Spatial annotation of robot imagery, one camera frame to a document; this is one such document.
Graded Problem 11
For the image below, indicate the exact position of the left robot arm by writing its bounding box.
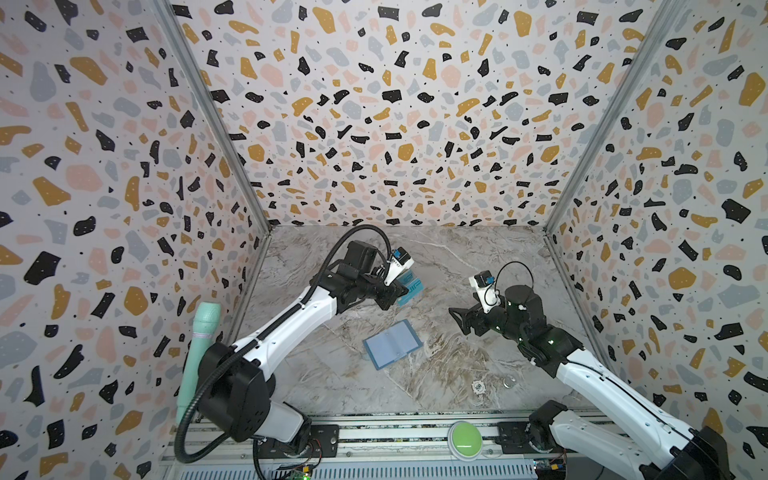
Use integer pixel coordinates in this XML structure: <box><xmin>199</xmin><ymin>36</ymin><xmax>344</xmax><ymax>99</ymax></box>
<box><xmin>188</xmin><ymin>240</ymin><xmax>414</xmax><ymax>452</ymax></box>

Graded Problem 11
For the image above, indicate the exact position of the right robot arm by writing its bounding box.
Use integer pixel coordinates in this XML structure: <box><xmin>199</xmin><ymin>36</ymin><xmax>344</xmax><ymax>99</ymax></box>
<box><xmin>449</xmin><ymin>285</ymin><xmax>733</xmax><ymax>479</ymax></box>

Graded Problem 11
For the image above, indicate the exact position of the white poker chip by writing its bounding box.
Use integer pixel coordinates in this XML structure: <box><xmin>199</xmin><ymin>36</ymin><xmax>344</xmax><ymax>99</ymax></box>
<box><xmin>472</xmin><ymin>381</ymin><xmax>486</xmax><ymax>395</ymax></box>

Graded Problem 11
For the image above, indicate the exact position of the green push button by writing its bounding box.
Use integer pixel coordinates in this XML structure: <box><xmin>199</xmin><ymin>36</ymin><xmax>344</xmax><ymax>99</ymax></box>
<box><xmin>447</xmin><ymin>421</ymin><xmax>483</xmax><ymax>462</ymax></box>

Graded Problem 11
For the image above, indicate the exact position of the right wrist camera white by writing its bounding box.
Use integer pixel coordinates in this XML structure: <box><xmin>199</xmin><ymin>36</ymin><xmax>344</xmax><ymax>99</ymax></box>
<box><xmin>469</xmin><ymin>270</ymin><xmax>500</xmax><ymax>313</ymax></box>

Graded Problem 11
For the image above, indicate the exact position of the aluminium front rail frame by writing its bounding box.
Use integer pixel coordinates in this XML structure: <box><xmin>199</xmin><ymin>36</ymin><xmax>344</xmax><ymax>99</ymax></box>
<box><xmin>157</xmin><ymin>410</ymin><xmax>601</xmax><ymax>480</ymax></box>

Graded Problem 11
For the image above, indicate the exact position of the mint green cylinder handle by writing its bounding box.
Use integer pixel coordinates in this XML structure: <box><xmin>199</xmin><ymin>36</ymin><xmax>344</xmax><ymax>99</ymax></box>
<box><xmin>176</xmin><ymin>302</ymin><xmax>221</xmax><ymax>425</ymax></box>

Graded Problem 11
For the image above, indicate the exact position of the left black corrugated cable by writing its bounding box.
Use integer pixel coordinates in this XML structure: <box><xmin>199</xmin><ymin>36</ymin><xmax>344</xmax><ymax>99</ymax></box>
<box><xmin>173</xmin><ymin>224</ymin><xmax>394</xmax><ymax>464</ymax></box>

